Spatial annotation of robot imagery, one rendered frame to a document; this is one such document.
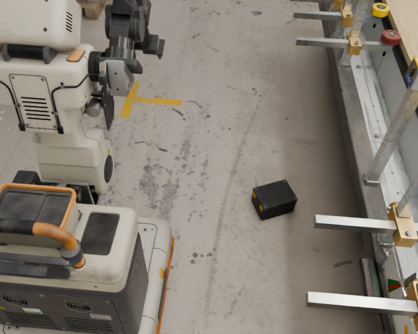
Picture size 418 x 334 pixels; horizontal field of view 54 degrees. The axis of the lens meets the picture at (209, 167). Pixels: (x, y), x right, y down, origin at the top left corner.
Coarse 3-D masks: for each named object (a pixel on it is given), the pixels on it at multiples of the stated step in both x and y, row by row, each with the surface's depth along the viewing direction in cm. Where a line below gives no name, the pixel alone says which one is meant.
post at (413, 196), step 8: (416, 176) 113; (416, 184) 113; (408, 192) 117; (416, 192) 114; (400, 200) 122; (408, 200) 117; (416, 200) 116; (400, 208) 122; (408, 208) 119; (416, 208) 119; (400, 216) 122; (408, 216) 122; (384, 240) 133; (392, 240) 132
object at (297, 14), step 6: (294, 12) 204; (300, 12) 205; (306, 12) 205; (312, 12) 205; (318, 12) 205; (324, 12) 205; (330, 12) 205; (300, 18) 206; (306, 18) 206; (312, 18) 206; (318, 18) 205; (324, 18) 205; (330, 18) 205; (336, 18) 205; (366, 18) 203; (372, 18) 203; (378, 18) 203
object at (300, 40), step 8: (296, 40) 189; (304, 40) 188; (312, 40) 187; (320, 40) 188; (328, 40) 188; (336, 40) 188; (344, 40) 188; (360, 40) 188; (368, 48) 188; (376, 48) 188; (384, 48) 187
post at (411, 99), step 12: (408, 96) 122; (408, 108) 124; (396, 120) 130; (408, 120) 128; (396, 132) 132; (384, 144) 138; (396, 144) 136; (384, 156) 141; (372, 168) 147; (372, 180) 150
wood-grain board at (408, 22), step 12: (384, 0) 207; (396, 0) 206; (408, 0) 206; (396, 12) 198; (408, 12) 198; (396, 24) 190; (408, 24) 191; (408, 36) 183; (408, 48) 177; (408, 60) 173
